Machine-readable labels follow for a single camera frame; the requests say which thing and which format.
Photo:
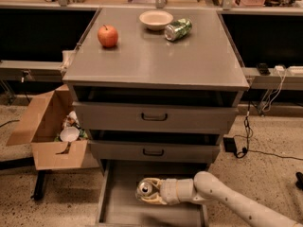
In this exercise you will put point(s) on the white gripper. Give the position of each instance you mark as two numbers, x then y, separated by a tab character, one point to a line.
169	191

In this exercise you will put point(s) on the silver 7up can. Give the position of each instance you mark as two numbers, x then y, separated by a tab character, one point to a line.
144	190

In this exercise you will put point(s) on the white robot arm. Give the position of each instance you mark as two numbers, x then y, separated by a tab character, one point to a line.
204	187

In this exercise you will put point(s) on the grey bottom drawer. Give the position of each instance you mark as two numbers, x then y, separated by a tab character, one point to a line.
119	207

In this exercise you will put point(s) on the grey drawer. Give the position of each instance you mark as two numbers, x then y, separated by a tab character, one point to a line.
156	152
119	207
154	118

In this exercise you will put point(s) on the grey middle drawer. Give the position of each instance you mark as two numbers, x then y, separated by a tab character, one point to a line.
156	152

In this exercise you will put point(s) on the grey top drawer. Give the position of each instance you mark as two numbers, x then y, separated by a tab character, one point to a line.
154	118

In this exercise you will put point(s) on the grey drawer cabinet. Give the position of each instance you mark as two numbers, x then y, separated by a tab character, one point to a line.
199	70

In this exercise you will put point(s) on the green soda can lying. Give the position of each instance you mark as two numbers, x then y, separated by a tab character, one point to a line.
177	29

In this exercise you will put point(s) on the black power adapter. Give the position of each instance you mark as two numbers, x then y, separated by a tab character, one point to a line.
230	145

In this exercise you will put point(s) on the white bowl in box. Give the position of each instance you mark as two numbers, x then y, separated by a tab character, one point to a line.
69	134

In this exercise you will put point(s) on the cardboard box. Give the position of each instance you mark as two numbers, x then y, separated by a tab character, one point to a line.
39	126

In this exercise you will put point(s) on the red apple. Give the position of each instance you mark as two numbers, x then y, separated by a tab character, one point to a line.
107	36

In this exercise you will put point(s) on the white ceramic bowl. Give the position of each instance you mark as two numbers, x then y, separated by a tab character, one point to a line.
155	19

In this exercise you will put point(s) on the black device on rail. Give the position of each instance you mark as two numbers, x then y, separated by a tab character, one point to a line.
263	69

